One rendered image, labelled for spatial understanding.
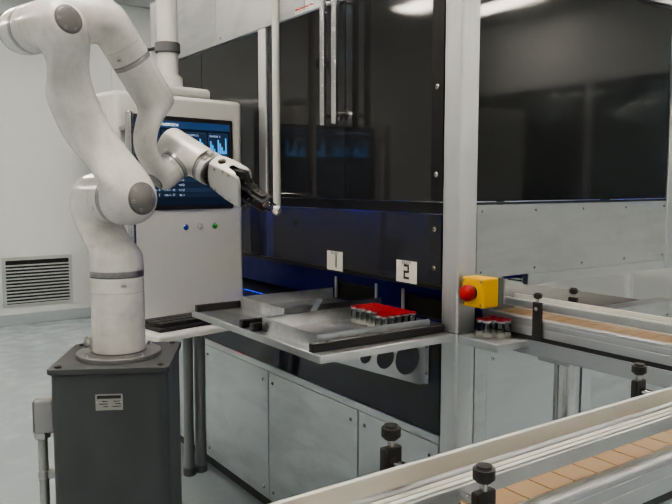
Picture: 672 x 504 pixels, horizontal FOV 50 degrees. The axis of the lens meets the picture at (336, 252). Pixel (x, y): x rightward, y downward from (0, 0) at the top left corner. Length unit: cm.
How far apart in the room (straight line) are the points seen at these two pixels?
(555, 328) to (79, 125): 116
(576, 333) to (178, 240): 136
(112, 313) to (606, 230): 141
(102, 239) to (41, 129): 534
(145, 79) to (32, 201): 530
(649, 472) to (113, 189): 116
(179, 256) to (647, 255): 152
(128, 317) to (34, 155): 537
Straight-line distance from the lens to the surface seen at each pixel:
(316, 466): 246
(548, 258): 205
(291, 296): 228
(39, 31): 157
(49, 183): 701
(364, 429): 219
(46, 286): 704
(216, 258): 256
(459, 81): 180
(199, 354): 270
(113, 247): 167
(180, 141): 181
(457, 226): 178
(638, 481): 92
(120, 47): 171
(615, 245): 229
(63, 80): 160
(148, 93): 174
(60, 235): 704
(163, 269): 245
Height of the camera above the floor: 125
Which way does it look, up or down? 5 degrees down
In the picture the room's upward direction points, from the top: straight up
